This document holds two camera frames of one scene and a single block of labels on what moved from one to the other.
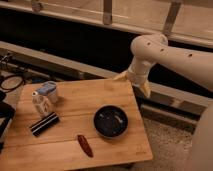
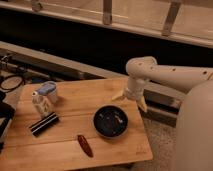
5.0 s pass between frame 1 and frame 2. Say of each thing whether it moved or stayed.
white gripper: moved
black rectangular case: stayed
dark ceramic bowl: stayed
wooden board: stayed
